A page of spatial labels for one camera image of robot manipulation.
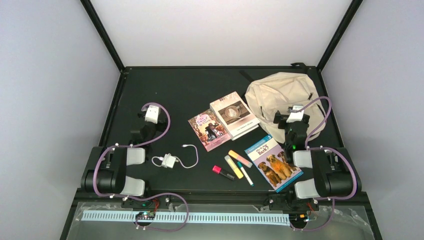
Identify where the beige canvas backpack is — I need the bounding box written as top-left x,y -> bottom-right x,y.
244,72 -> 319,144

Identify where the dog bark reader book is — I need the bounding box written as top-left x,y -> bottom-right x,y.
244,135 -> 303,193

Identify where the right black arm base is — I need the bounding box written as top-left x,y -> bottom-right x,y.
263,189 -> 319,229

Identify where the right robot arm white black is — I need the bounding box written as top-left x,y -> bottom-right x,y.
273,111 -> 362,210

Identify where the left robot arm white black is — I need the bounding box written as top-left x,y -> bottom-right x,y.
80,113 -> 169,197

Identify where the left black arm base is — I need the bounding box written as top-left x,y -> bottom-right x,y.
121,195 -> 171,214

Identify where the thick white coffee book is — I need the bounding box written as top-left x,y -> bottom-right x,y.
209,91 -> 260,141

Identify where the pink illustrated picture book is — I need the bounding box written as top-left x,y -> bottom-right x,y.
188,109 -> 231,152

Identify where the orange pastel highlighter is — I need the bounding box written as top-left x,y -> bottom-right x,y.
228,150 -> 253,168

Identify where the white teal marker pen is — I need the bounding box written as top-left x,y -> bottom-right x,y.
237,162 -> 254,187

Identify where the yellow highlighter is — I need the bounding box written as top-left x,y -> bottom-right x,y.
224,155 -> 244,179

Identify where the pink black highlighter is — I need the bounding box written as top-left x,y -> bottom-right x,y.
212,165 -> 235,181

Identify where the white charger with cable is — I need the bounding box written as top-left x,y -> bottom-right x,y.
151,144 -> 199,169

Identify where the light blue slotted cable duct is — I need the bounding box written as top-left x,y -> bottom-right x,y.
80,210 -> 290,226

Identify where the black frame post left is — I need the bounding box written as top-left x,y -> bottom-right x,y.
80,0 -> 125,72

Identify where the black frame post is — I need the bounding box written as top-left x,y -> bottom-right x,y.
80,0 -> 125,72
316,0 -> 363,72

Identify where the black frame post right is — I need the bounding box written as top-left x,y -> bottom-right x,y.
316,0 -> 363,72

